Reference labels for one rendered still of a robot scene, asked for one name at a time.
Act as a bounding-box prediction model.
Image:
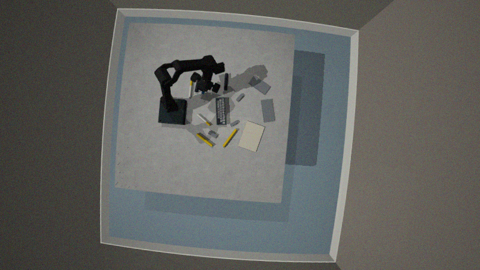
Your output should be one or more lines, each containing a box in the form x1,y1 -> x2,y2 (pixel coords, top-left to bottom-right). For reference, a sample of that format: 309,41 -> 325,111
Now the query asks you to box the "beige flat square slab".
238,121 -> 264,152

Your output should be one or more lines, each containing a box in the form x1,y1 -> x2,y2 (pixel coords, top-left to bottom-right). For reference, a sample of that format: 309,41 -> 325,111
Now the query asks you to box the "grey keyboard with keys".
215,97 -> 226,125

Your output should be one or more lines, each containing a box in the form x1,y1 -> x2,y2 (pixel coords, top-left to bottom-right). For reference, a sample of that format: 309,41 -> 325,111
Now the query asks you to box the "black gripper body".
191,72 -> 220,93

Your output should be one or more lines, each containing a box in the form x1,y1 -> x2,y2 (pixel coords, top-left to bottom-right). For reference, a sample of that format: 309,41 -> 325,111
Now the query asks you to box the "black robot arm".
154,55 -> 225,113

